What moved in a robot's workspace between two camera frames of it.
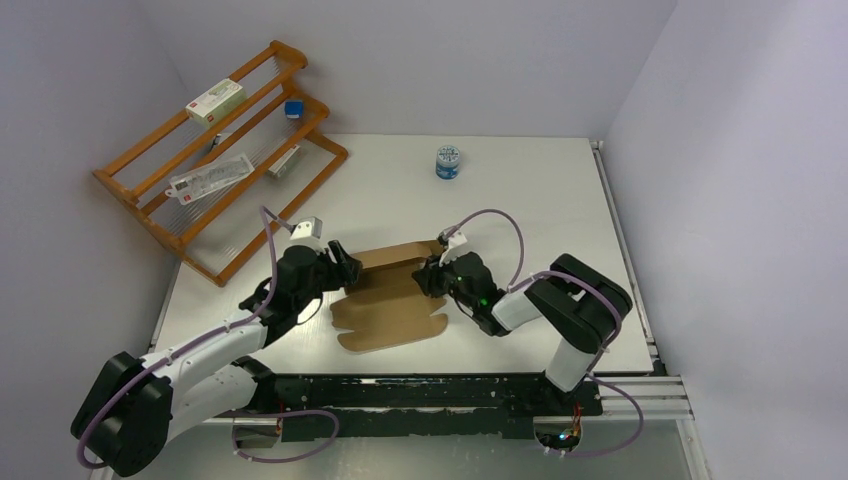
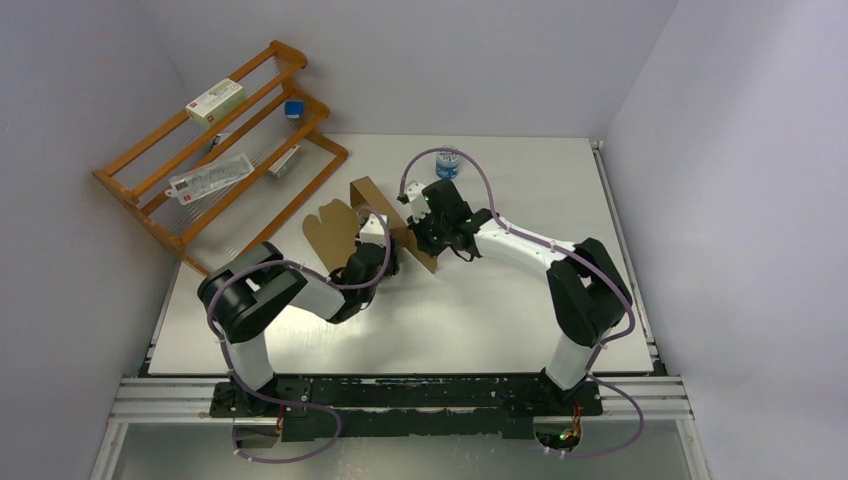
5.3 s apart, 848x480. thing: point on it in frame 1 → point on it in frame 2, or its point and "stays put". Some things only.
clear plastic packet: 200,179 stays put
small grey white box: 280,166 stays put
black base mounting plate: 337,407 stays put
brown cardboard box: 386,305 → 334,235
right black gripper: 428,278 → 416,229
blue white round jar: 447,162 stays put
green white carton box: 210,107 stays put
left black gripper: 348,266 → 393,262
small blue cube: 294,109 stays put
